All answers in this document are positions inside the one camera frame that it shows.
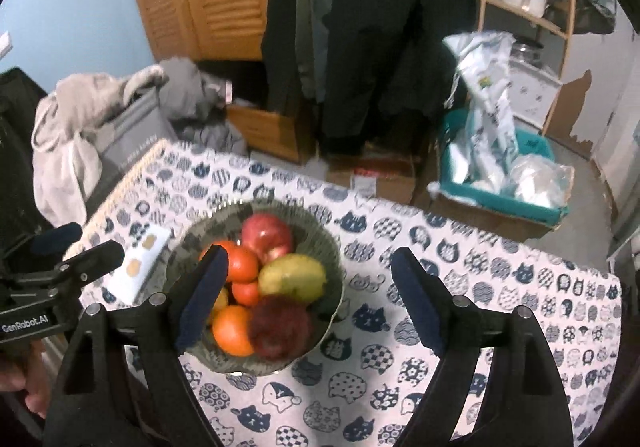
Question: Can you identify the medium orange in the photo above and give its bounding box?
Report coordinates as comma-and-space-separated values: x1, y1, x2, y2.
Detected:
212, 305, 254, 357

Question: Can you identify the large orange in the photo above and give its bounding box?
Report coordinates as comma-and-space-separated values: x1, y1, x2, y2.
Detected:
198, 240, 259, 283

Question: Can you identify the red apple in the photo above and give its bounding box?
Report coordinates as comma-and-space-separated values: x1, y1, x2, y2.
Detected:
241, 212, 294, 265
248, 295, 314, 361

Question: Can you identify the yellow green pear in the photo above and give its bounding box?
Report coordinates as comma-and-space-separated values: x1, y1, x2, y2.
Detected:
257, 253, 328, 305

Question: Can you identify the left hand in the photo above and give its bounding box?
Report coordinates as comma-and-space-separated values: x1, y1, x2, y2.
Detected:
1, 340, 51, 419

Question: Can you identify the grey white clothes pile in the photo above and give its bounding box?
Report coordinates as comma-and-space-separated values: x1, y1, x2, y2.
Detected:
30, 57, 247, 226

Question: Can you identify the grey tote bag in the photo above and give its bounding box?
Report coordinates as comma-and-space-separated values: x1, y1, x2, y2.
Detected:
86, 89, 177, 216

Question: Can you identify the yellow lemon in bowl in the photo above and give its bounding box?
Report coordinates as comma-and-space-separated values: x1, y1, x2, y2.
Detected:
207, 287, 229, 325

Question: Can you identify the small mandarin in bowl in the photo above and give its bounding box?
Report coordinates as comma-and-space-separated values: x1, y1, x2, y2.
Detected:
231, 281, 260, 307

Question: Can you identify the cat pattern tablecloth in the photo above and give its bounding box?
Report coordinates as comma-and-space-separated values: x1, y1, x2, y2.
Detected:
80, 143, 622, 446

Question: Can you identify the clear plastic bag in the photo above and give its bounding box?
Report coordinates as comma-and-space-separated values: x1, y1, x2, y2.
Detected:
504, 154, 575, 210

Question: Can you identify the green glass bowl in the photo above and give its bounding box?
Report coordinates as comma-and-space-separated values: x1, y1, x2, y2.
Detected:
165, 201, 344, 377

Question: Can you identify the teal plastic tray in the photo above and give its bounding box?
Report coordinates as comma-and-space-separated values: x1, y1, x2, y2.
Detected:
428, 109, 575, 228

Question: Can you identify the white printed plastic bag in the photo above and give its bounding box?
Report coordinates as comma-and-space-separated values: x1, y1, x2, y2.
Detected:
442, 31, 520, 194

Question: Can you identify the black hanging jacket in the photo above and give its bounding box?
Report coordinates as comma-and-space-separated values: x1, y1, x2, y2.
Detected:
262, 0, 476, 156

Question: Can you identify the wooden shelf rack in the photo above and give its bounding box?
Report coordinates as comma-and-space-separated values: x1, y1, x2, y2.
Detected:
474, 0, 582, 135

